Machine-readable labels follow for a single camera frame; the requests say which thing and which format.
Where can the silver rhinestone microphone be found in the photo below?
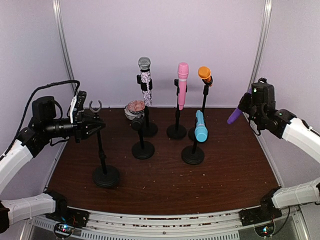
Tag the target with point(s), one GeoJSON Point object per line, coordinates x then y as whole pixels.
{"type": "Point", "coordinates": [145, 80]}

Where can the rhinestone microphone's black stand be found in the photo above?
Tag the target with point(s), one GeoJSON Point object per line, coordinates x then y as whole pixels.
{"type": "Point", "coordinates": [150, 129]}

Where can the purple microphone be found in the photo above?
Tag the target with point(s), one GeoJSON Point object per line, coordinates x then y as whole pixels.
{"type": "Point", "coordinates": [234, 116]}

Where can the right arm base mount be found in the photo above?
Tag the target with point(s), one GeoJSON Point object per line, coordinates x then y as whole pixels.
{"type": "Point", "coordinates": [262, 221]}

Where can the pink microphone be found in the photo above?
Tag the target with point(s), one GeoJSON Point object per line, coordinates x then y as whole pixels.
{"type": "Point", "coordinates": [183, 73]}

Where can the pink microphone's black stand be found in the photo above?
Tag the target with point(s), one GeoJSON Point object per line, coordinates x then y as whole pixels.
{"type": "Point", "coordinates": [176, 131]}

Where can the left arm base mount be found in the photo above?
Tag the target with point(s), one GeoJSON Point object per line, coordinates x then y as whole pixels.
{"type": "Point", "coordinates": [66, 225]}

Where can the right aluminium frame post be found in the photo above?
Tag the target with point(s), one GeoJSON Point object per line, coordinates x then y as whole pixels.
{"type": "Point", "coordinates": [263, 36]}

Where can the aluminium frame post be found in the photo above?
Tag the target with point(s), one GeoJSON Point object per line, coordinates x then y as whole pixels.
{"type": "Point", "coordinates": [263, 36]}
{"type": "Point", "coordinates": [65, 53]}

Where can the front aluminium rail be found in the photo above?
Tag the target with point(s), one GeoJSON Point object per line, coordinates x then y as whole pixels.
{"type": "Point", "coordinates": [223, 225]}

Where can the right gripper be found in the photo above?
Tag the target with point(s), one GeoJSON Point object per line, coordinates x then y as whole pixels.
{"type": "Point", "coordinates": [242, 105]}

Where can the black microphone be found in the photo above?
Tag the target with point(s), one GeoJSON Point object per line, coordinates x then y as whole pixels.
{"type": "Point", "coordinates": [137, 123]}

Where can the purple microphone's black stand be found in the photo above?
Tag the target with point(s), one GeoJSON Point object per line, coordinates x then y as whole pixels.
{"type": "Point", "coordinates": [106, 176]}

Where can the orange microphone's black stand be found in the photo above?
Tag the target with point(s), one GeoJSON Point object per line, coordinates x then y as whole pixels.
{"type": "Point", "coordinates": [204, 105]}

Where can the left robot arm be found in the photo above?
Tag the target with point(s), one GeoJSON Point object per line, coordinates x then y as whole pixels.
{"type": "Point", "coordinates": [43, 127]}

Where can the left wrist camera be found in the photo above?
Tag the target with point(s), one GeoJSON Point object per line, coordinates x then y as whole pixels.
{"type": "Point", "coordinates": [76, 105]}

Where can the blue microphone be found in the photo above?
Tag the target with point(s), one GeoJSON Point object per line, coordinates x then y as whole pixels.
{"type": "Point", "coordinates": [201, 131]}

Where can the orange microphone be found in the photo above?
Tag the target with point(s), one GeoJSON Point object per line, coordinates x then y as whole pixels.
{"type": "Point", "coordinates": [205, 74]}

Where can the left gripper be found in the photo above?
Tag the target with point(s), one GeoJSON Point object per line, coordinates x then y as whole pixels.
{"type": "Point", "coordinates": [81, 127]}

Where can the blue microphone's black stand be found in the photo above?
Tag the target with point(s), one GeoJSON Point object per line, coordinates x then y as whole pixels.
{"type": "Point", "coordinates": [192, 154]}

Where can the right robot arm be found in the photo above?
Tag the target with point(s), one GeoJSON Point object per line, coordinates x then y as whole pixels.
{"type": "Point", "coordinates": [260, 106]}

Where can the left aluminium frame post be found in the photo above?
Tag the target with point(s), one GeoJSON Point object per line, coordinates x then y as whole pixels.
{"type": "Point", "coordinates": [65, 53]}

